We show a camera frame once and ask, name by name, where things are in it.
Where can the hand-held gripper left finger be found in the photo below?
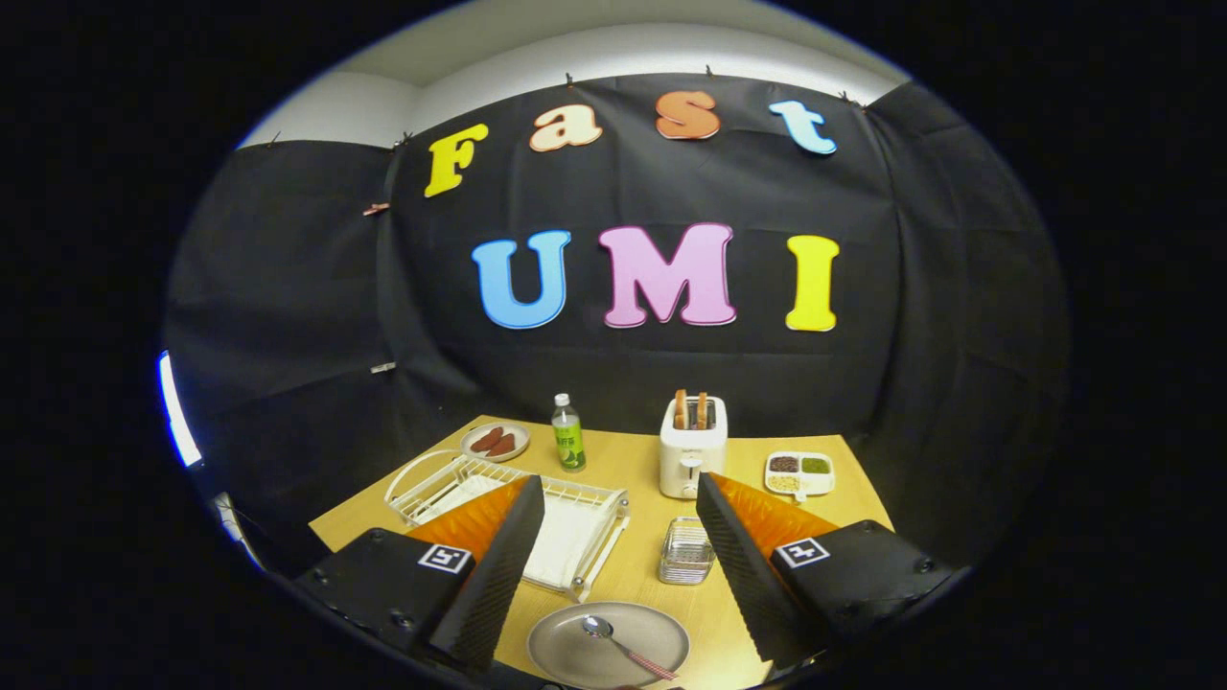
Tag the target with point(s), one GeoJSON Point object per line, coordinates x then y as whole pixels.
{"type": "Point", "coordinates": [498, 565]}

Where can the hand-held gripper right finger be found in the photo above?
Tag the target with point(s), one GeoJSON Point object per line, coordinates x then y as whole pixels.
{"type": "Point", "coordinates": [738, 565]}

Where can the grey round plate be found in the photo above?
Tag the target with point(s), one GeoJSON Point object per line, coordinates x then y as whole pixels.
{"type": "Point", "coordinates": [570, 656]}

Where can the white divided dish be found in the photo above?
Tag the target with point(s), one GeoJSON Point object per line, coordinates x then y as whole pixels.
{"type": "Point", "coordinates": [800, 484]}

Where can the small beige plate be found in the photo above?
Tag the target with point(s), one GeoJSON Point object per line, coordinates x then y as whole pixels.
{"type": "Point", "coordinates": [520, 434]}

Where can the white drip tray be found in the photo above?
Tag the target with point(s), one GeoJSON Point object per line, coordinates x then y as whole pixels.
{"type": "Point", "coordinates": [566, 541]}

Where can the pile of pale beans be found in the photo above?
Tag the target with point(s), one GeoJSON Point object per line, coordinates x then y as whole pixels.
{"type": "Point", "coordinates": [784, 483]}

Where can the pile of dark beans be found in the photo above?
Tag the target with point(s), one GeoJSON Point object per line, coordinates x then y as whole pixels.
{"type": "Point", "coordinates": [783, 464]}

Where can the white toaster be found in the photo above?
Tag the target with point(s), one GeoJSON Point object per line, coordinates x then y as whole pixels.
{"type": "Point", "coordinates": [690, 460]}

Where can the red sausage piece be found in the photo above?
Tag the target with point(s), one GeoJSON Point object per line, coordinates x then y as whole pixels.
{"type": "Point", "coordinates": [485, 440]}
{"type": "Point", "coordinates": [502, 445]}

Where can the pile of green beans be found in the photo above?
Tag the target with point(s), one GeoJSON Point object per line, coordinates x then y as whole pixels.
{"type": "Point", "coordinates": [816, 466]}

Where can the green label drink bottle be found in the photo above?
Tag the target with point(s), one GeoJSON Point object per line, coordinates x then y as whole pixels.
{"type": "Point", "coordinates": [569, 446]}

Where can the toast slice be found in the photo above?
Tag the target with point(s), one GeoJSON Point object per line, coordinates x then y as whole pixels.
{"type": "Point", "coordinates": [681, 410]}
{"type": "Point", "coordinates": [702, 411]}

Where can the black backdrop cloth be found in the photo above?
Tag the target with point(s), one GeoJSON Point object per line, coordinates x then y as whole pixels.
{"type": "Point", "coordinates": [613, 374]}

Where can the bright vertical light strip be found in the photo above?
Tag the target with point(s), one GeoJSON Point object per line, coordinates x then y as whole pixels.
{"type": "Point", "coordinates": [177, 412]}

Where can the red clip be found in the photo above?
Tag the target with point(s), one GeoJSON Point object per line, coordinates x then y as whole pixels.
{"type": "Point", "coordinates": [377, 209]}

